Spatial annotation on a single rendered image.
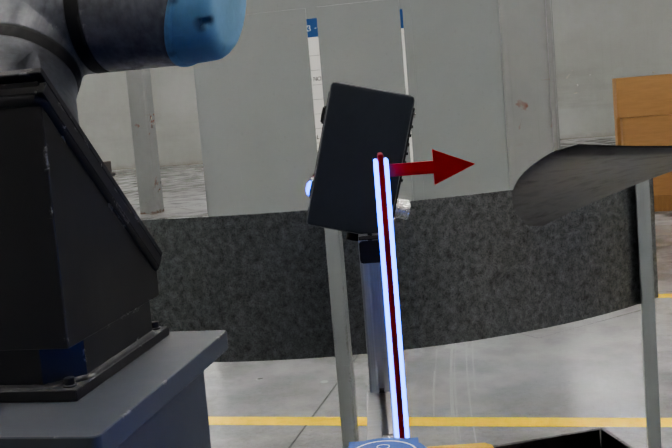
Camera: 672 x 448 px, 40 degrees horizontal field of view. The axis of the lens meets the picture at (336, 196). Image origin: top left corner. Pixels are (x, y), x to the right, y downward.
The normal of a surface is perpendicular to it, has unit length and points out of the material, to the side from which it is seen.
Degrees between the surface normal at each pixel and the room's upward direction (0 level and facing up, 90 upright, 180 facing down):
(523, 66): 90
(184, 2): 98
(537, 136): 90
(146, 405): 90
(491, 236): 90
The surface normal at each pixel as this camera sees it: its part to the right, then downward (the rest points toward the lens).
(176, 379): 0.98, -0.06
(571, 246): 0.44, 0.06
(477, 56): -0.23, 0.12
